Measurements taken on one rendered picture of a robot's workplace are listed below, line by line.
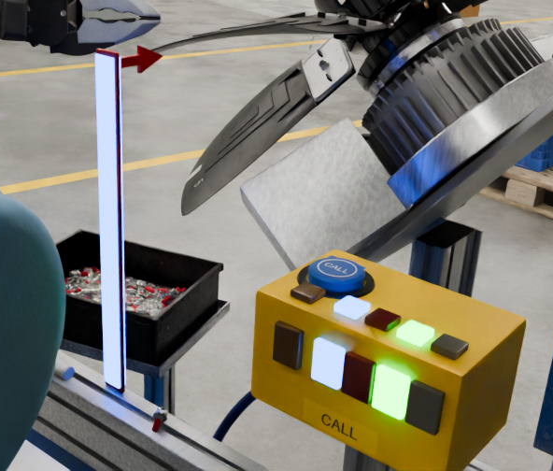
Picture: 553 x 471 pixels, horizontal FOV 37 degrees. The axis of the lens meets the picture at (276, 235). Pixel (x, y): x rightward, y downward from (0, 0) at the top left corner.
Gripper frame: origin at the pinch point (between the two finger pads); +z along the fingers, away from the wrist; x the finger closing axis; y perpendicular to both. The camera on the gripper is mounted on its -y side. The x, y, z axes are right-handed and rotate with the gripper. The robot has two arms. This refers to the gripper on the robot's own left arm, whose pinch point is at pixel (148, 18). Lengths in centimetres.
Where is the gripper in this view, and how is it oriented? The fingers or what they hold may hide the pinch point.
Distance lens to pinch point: 95.6
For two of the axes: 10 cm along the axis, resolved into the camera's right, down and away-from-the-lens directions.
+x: -0.6, 9.5, 3.0
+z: 10.0, 0.6, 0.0
